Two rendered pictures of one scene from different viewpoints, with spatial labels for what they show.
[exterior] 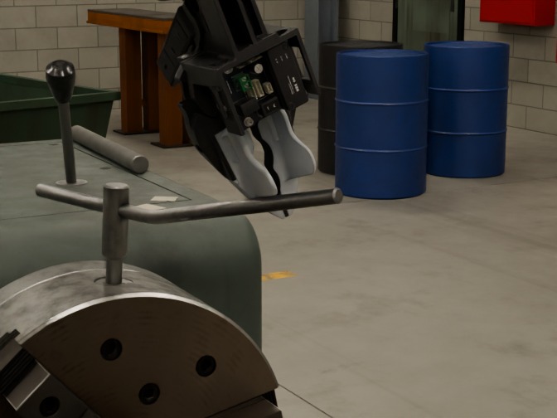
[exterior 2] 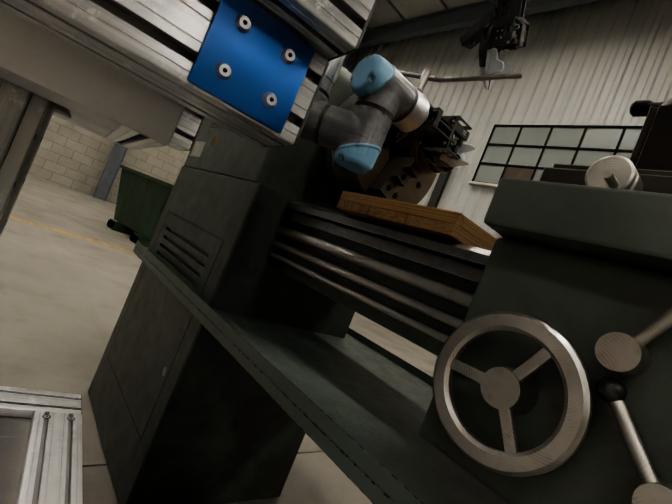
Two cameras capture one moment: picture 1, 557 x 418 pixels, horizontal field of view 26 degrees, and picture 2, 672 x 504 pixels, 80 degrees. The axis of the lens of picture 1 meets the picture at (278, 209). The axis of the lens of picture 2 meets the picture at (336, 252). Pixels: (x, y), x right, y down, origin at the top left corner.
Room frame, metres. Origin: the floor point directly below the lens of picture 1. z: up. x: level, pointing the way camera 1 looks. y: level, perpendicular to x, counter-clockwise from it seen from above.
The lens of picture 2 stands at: (-0.02, 0.41, 0.76)
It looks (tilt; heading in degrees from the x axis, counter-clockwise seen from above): 1 degrees up; 347
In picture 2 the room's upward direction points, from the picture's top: 22 degrees clockwise
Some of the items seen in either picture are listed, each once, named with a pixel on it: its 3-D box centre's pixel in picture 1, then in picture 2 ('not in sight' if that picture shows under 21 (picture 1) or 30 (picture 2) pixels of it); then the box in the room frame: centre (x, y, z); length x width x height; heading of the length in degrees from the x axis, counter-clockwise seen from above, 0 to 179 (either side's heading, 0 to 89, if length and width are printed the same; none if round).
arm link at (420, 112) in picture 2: not in sight; (409, 109); (0.73, 0.22, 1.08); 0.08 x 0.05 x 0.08; 27
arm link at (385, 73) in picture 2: not in sight; (382, 89); (0.70, 0.29, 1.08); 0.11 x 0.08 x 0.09; 117
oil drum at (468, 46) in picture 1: (464, 108); not in sight; (8.28, -1.28, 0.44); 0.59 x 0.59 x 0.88
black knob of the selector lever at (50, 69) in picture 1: (60, 82); not in sight; (1.28, 0.23, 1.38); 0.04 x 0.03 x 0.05; 28
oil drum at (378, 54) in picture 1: (381, 122); not in sight; (7.58, -0.65, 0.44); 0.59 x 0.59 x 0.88
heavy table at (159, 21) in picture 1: (147, 73); not in sight; (10.03, 1.09, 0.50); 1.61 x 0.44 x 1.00; 30
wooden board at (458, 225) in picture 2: not in sight; (439, 240); (0.78, 0.03, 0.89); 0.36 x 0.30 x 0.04; 118
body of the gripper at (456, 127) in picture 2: not in sight; (435, 131); (0.76, 0.14, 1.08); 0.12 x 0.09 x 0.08; 117
